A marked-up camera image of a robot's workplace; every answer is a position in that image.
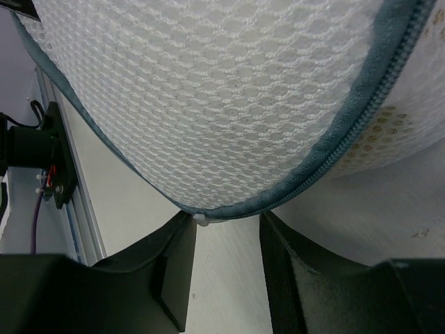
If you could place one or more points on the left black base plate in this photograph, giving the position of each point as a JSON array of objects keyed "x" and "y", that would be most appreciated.
[{"x": 45, "y": 147}]

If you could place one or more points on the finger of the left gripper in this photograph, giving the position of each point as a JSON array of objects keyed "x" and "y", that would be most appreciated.
[{"x": 21, "y": 7}]

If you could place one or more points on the aluminium mounting rail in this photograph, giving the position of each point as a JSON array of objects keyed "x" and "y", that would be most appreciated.
[{"x": 84, "y": 242}]

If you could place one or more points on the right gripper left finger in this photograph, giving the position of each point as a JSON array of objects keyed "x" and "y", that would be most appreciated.
[{"x": 141, "y": 289}]

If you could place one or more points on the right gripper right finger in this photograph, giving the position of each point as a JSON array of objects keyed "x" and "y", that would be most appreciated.
[{"x": 313, "y": 290}]

